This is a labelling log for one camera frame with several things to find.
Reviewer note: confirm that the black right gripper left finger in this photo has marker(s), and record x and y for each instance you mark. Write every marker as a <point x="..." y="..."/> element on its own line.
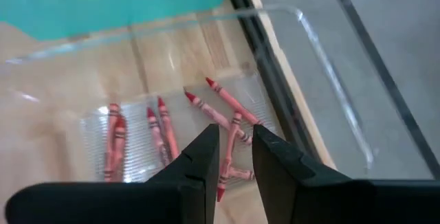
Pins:
<point x="192" y="182"/>

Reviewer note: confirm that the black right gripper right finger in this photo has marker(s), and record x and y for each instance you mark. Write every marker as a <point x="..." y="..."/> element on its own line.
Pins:
<point x="285" y="182"/>

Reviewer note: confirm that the red crayon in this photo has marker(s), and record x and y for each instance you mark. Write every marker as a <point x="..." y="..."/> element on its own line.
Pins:
<point x="213" y="114"/>
<point x="168" y="131"/>
<point x="119" y="145"/>
<point x="156" y="134"/>
<point x="233" y="102"/>
<point x="228" y="155"/>
<point x="110" y="138"/>

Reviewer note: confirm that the clear plastic bin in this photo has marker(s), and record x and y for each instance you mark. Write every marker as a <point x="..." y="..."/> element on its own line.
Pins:
<point x="326" y="66"/>

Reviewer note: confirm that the teal plastic bin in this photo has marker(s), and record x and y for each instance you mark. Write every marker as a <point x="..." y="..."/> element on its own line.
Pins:
<point x="103" y="4"/>

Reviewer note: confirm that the black metal table frame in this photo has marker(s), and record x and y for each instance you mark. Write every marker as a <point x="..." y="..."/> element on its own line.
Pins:
<point x="261" y="45"/>

